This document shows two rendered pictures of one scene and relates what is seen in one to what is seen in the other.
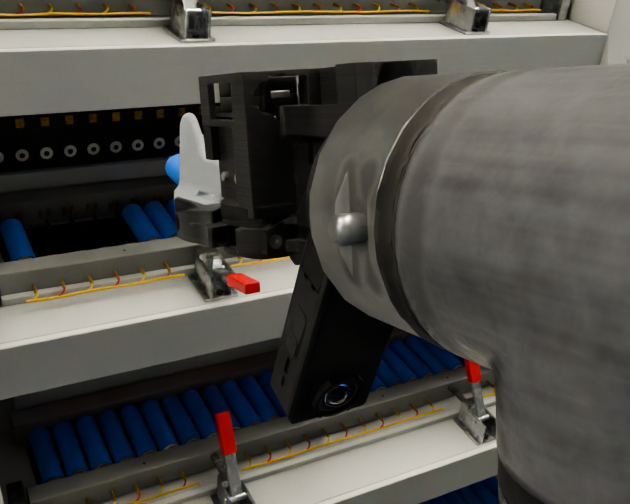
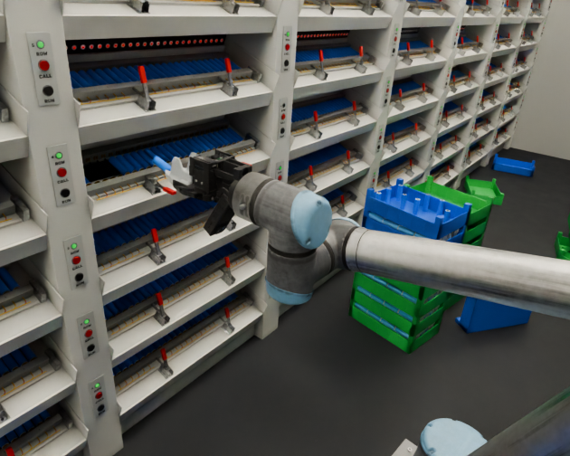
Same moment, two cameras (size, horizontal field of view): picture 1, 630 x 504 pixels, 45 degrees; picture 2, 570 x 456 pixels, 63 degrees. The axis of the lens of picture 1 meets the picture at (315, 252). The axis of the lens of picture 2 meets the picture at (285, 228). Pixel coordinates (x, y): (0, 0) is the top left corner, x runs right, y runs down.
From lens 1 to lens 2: 0.61 m
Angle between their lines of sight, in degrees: 29
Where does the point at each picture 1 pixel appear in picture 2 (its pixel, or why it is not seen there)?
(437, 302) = (261, 221)
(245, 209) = (204, 190)
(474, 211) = (268, 210)
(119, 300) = (124, 196)
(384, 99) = (247, 182)
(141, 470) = (125, 250)
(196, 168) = (179, 172)
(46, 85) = (108, 131)
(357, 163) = (244, 195)
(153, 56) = (138, 118)
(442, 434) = not seen: hidden behind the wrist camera
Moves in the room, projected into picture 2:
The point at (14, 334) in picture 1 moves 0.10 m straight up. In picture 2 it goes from (98, 212) to (91, 167)
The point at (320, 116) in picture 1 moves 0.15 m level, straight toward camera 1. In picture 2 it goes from (227, 175) to (256, 209)
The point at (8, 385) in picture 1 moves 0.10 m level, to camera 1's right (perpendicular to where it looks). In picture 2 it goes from (96, 227) to (143, 222)
